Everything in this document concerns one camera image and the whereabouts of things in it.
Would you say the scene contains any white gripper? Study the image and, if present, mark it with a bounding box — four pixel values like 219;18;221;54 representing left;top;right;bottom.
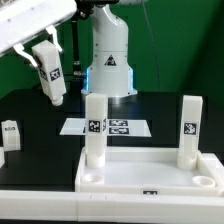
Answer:
0;0;77;68

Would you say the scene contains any white desk tabletop tray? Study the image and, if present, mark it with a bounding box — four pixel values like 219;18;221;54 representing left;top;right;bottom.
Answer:
75;147;224;197

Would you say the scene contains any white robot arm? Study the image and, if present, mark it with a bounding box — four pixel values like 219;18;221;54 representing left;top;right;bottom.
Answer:
0;0;146;105

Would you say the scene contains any white marker sheet with tags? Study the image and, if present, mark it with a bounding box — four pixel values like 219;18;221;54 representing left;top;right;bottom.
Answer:
60;118;151;137

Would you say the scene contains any white left fence piece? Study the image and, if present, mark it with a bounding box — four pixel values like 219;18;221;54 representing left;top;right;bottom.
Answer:
0;147;5;168

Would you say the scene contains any white front fence bar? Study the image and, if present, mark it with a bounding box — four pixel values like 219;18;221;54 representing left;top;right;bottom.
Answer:
0;190;224;224

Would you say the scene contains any black cable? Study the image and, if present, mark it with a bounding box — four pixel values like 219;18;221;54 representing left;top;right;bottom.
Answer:
64;72;86;81

